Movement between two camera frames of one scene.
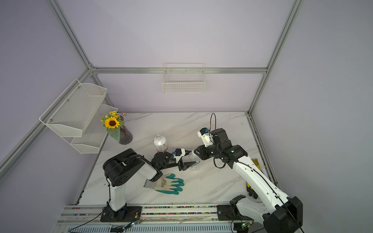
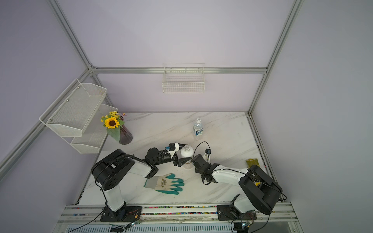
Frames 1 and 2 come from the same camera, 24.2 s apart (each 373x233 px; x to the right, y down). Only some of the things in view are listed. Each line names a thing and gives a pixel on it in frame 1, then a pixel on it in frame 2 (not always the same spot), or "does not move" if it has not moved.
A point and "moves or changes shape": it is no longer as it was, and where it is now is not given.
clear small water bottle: (194, 158) moves or changes shape
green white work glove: (167, 183) does not move
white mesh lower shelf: (94, 134) does not move
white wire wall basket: (184, 77) does not move
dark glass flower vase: (126, 136) does not move
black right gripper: (202, 149) -> (197, 170)
